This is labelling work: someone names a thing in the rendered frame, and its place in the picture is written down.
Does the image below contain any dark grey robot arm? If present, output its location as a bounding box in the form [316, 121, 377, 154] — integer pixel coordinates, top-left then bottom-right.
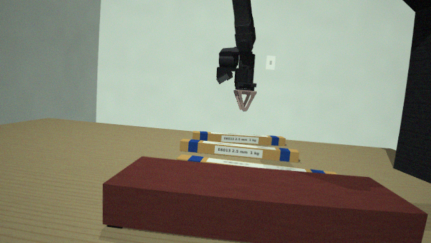
[216, 0, 256, 84]

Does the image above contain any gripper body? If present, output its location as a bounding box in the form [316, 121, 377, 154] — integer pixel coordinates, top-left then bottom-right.
[235, 67, 256, 91]

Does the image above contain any tan cardboard pack with blue bands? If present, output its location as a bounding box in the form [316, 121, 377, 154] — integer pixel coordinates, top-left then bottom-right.
[177, 154, 337, 174]

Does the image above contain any tan pack of welding electrodes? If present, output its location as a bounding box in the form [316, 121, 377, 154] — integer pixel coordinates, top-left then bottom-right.
[179, 139, 300, 163]
[192, 131, 286, 146]

